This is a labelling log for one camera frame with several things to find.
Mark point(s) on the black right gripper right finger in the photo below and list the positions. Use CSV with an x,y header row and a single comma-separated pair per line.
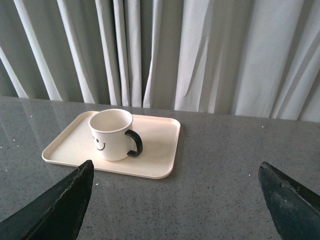
x,y
294,208

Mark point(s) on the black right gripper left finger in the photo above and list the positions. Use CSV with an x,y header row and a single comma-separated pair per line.
x,y
57,214

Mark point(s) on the white smiley mug black handle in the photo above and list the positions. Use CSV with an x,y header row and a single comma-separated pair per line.
x,y
113,135

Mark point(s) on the beige rectangular tray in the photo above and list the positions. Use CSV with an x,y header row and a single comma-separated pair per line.
x,y
160,135

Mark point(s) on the white pleated curtain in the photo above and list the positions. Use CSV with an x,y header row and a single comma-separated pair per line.
x,y
258,58

